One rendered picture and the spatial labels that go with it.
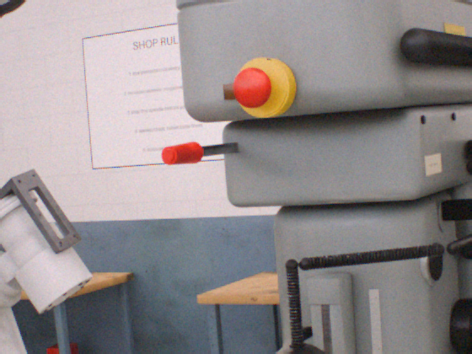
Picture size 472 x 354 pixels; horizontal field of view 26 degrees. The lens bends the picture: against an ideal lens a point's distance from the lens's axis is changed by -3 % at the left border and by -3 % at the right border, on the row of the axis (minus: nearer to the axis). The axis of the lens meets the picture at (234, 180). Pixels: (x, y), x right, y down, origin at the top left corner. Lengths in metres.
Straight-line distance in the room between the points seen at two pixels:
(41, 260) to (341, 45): 0.36
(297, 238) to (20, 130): 5.89
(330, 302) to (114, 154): 5.46
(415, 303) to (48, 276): 0.43
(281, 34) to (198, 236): 5.25
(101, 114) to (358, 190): 5.53
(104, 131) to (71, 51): 0.58
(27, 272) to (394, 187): 0.40
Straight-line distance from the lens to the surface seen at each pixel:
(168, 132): 6.34
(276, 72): 1.04
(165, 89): 6.34
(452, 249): 1.08
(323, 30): 1.04
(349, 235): 1.18
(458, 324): 1.27
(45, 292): 1.01
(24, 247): 1.02
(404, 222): 1.17
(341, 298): 1.16
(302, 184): 1.16
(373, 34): 1.04
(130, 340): 6.53
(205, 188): 6.24
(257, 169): 1.18
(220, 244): 6.22
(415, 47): 1.03
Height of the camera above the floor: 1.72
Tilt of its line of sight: 3 degrees down
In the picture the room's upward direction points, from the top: 5 degrees counter-clockwise
